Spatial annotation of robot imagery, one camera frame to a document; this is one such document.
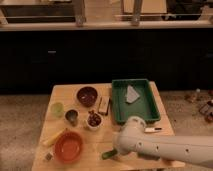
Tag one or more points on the green pepper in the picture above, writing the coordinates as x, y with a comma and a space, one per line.
109, 154

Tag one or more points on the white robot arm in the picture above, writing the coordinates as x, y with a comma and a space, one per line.
197, 150

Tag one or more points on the orange bowl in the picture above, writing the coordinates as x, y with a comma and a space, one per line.
68, 147

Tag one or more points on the wooden block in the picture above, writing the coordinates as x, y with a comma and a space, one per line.
104, 104

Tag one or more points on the grey folded cloth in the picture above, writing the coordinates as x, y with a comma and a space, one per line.
131, 94

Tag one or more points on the white cup with nuts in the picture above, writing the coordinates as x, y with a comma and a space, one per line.
93, 121

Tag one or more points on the green plastic tray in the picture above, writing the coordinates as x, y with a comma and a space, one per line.
145, 106

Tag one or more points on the wooden table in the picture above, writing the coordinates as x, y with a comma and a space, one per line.
95, 142

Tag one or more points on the metal cup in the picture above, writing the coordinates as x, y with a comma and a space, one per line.
72, 117

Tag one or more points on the light green cup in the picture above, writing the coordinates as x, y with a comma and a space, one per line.
57, 109

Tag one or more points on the green sponge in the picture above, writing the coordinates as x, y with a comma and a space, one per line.
148, 157

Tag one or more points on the yellow corn cob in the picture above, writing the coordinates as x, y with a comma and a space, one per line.
51, 140

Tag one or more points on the orange fruit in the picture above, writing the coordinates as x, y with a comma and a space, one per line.
168, 161

